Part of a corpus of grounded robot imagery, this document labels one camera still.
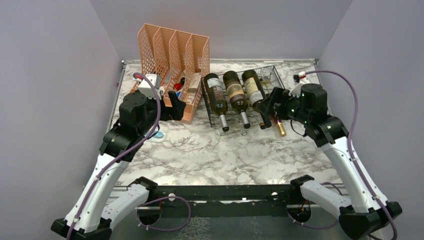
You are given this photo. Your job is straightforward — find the small white box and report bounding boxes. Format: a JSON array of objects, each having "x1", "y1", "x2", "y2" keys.
[{"x1": 188, "y1": 72, "x2": 202, "y2": 94}]

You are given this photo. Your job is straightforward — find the peach plastic file organizer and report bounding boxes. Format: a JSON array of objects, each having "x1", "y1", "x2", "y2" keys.
[{"x1": 137, "y1": 23, "x2": 210, "y2": 125}]

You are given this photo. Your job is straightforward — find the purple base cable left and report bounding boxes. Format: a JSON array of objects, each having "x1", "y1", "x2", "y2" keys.
[{"x1": 136, "y1": 196, "x2": 192, "y2": 233}]

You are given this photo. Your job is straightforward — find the blue item in blister pack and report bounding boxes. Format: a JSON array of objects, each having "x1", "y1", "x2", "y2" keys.
[{"x1": 146, "y1": 131, "x2": 168, "y2": 143}]

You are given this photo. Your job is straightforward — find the red small item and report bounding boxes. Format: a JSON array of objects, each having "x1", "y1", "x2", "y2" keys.
[{"x1": 174, "y1": 77, "x2": 186, "y2": 91}]

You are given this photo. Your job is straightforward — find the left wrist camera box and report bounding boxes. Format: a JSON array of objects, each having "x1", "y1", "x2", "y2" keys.
[{"x1": 137, "y1": 73, "x2": 164, "y2": 100}]

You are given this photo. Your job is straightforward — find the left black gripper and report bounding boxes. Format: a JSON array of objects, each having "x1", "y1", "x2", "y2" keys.
[{"x1": 138, "y1": 90, "x2": 186, "y2": 136}]

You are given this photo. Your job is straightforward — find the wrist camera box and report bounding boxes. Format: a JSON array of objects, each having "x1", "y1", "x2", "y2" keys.
[
  {"x1": 289, "y1": 71, "x2": 312, "y2": 97},
  {"x1": 137, "y1": 73, "x2": 164, "y2": 100}
]

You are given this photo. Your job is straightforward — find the green bottle brown label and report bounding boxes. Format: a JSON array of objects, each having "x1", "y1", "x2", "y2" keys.
[{"x1": 203, "y1": 73, "x2": 230, "y2": 132}]

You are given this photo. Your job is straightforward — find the black wire wine rack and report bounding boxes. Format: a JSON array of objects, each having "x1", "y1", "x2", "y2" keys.
[{"x1": 201, "y1": 65, "x2": 284, "y2": 133}]

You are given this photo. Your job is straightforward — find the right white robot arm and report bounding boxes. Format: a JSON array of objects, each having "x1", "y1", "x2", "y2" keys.
[{"x1": 258, "y1": 83, "x2": 403, "y2": 240}]

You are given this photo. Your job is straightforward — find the green bottle tan label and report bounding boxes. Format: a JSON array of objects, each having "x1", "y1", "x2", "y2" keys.
[{"x1": 222, "y1": 70, "x2": 251, "y2": 129}]

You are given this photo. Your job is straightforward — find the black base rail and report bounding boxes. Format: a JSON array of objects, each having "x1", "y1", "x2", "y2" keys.
[{"x1": 136, "y1": 184, "x2": 312, "y2": 223}]

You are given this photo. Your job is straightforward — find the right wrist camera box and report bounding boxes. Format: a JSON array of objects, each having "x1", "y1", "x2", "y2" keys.
[{"x1": 289, "y1": 71, "x2": 312, "y2": 97}]

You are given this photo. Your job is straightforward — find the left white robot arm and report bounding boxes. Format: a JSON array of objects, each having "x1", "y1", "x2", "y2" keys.
[{"x1": 50, "y1": 90, "x2": 172, "y2": 240}]

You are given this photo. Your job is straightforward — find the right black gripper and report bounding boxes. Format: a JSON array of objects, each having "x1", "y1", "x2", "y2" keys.
[{"x1": 255, "y1": 86, "x2": 311, "y2": 125}]

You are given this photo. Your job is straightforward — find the red wine gold cap bottle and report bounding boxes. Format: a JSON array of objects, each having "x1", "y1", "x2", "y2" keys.
[{"x1": 272, "y1": 115, "x2": 287, "y2": 137}]

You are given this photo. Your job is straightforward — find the green bottle cream label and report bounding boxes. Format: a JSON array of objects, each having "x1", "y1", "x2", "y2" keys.
[{"x1": 242, "y1": 69, "x2": 272, "y2": 129}]

